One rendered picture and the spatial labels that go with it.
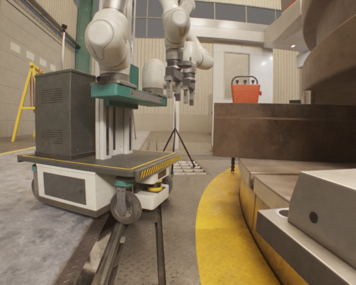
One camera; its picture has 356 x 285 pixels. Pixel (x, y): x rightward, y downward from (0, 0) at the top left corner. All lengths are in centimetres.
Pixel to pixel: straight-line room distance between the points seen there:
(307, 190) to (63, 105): 122
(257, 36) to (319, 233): 477
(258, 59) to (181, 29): 416
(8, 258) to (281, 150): 158
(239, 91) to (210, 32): 326
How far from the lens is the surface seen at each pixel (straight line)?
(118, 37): 90
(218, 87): 456
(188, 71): 134
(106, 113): 127
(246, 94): 152
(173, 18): 93
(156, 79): 149
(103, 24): 89
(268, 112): 151
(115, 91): 102
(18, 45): 1017
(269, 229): 45
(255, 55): 503
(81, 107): 135
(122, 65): 107
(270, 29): 490
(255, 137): 150
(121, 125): 149
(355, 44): 137
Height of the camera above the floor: 54
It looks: 5 degrees down
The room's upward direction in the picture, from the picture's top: 1 degrees clockwise
